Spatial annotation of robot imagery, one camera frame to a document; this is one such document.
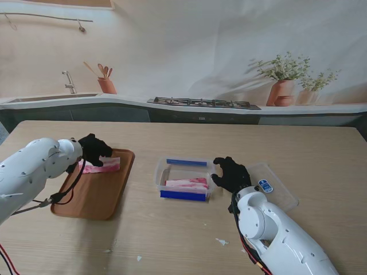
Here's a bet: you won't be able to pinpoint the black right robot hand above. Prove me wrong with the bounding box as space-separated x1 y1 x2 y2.
210 156 252 193

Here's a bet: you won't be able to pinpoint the brown wooden tray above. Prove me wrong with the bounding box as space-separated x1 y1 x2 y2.
50 148 136 221

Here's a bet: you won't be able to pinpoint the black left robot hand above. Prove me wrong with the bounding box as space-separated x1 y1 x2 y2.
77 133 113 167

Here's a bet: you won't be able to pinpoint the raw bacon slice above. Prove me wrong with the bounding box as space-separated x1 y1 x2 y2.
165 177 210 190
77 156 121 175

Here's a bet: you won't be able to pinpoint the right arm black red cables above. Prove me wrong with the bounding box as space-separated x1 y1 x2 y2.
229 194 273 275

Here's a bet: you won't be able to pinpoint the clear container with blue clips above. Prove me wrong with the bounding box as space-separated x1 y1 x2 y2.
154 156 216 202

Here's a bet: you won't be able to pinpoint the arm black red cables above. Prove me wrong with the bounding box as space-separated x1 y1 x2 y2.
229 194 273 275
0 159 87 275

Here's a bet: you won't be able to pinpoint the printed kitchen backdrop cloth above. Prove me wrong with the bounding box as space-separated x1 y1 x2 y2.
0 0 367 125

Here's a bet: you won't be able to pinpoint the clear lid with blue label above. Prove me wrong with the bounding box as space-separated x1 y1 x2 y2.
246 162 299 213

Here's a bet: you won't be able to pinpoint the left arm black red cables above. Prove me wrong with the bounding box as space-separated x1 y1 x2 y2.
0 159 87 275

